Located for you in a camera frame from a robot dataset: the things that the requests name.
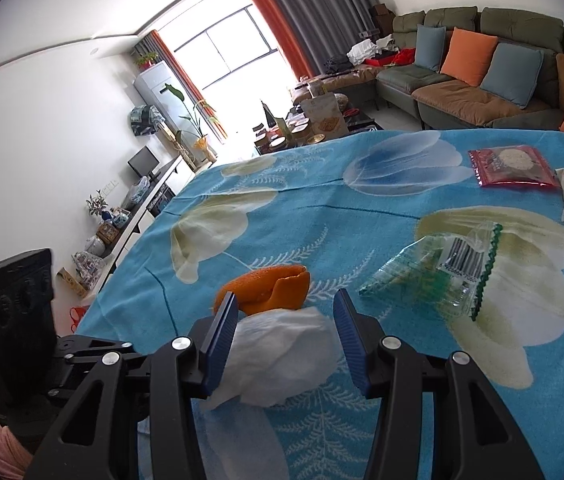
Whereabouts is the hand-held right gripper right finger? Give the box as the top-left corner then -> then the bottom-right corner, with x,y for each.
333,288 -> 545,480

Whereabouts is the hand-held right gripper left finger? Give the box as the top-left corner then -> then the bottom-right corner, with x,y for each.
22,290 -> 240,480

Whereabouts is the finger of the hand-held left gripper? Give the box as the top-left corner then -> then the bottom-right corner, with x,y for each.
61,338 -> 134,355
59,353 -> 108,377

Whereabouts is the white tissue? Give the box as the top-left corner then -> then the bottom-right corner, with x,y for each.
199,306 -> 343,411

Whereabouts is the red plastic bag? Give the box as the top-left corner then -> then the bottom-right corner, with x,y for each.
69,305 -> 90,333

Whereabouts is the small cardboard box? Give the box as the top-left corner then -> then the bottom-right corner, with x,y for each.
57,267 -> 88,298

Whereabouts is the orange peel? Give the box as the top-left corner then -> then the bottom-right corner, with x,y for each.
213,265 -> 311,317

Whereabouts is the clear green plastic wrapper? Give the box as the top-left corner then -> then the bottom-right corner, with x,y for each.
359,221 -> 504,321

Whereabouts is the blue floral blanket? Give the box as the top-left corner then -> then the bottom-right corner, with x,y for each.
69,129 -> 564,480

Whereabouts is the white tv cabinet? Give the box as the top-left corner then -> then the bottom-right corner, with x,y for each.
69,155 -> 197,306

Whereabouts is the small plant in blue vase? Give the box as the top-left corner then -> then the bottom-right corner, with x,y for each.
86,190 -> 113,222

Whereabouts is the clear plastic bag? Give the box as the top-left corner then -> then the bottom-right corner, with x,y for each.
127,176 -> 151,206

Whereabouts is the black monitor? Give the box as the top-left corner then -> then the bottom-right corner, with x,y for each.
128,146 -> 161,178

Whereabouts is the wooden plant stand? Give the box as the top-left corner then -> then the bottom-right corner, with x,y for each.
159,120 -> 197,173

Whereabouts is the dark coffee table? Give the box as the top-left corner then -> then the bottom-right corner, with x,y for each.
252,100 -> 377,156

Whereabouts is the tall green leafy plant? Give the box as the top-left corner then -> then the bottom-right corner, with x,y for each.
162,84 -> 223,141

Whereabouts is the blue patterned bag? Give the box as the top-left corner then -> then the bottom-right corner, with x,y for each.
129,104 -> 165,136

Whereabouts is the beige snack bag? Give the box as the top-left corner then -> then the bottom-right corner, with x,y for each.
302,92 -> 350,138

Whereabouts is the red snack packet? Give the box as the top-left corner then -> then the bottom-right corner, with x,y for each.
468,145 -> 561,191

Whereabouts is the white standing air conditioner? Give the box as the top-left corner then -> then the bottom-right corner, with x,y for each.
133,61 -> 200,161

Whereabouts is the narrow orange curtain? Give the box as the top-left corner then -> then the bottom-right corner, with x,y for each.
154,30 -> 227,143

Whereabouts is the large window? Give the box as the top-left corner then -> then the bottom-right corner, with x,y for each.
154,0 -> 303,161

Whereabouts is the brown sofa seat pad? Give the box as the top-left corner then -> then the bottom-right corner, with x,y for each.
411,80 -> 552,121

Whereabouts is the pile of clothes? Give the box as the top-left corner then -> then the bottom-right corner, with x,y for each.
324,35 -> 417,73

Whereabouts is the narrow grey curtain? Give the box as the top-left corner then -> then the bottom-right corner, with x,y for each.
133,32 -> 163,61

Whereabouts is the small blue cushion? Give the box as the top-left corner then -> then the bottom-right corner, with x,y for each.
414,24 -> 447,72

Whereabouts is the large blue cushion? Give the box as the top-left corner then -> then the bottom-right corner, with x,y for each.
479,42 -> 545,110

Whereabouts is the wide orange curtain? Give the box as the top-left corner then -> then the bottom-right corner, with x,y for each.
239,0 -> 315,81

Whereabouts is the dark brown bag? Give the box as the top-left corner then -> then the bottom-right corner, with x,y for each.
371,4 -> 397,36

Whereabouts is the wide grey curtain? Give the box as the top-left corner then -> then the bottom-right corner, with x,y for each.
252,0 -> 380,78

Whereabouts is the green sofa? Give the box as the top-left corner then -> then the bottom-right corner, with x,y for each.
289,6 -> 564,133

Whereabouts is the small picture frame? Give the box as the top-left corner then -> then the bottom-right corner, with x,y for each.
96,221 -> 122,245

